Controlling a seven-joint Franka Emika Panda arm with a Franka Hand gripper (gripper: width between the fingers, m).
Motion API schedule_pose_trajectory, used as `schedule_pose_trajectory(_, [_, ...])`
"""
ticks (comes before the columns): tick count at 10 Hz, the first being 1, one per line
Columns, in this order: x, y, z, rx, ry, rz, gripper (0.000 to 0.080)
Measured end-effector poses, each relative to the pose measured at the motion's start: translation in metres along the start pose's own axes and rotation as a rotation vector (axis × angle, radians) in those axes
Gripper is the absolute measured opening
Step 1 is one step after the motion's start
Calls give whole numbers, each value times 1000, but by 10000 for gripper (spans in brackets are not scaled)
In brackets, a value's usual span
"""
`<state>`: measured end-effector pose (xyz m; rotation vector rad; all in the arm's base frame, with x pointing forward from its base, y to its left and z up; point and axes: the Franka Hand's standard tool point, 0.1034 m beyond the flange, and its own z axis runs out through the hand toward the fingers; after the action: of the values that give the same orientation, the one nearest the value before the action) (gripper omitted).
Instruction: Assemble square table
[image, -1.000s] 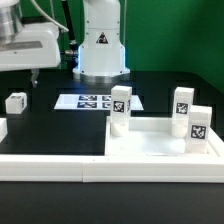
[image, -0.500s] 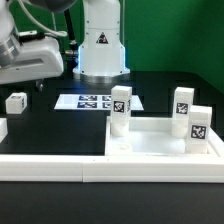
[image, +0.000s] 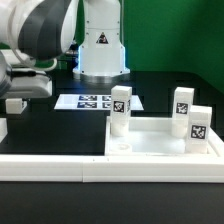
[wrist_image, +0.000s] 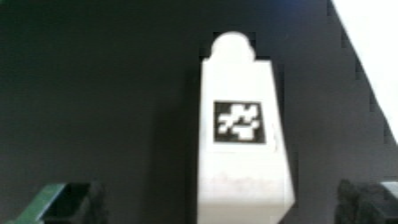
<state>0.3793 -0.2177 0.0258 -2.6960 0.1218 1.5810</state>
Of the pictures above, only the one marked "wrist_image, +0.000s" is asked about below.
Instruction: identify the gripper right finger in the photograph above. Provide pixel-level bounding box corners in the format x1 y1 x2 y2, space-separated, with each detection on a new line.
335 179 398 224

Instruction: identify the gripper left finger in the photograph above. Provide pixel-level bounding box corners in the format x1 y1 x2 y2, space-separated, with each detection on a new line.
11 182 109 224

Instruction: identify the white table leg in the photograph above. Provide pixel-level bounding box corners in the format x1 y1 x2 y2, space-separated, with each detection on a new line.
198 32 295 224

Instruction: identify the white sheet with AprilTags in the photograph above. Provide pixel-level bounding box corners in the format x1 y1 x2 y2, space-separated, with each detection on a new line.
331 0 398 142

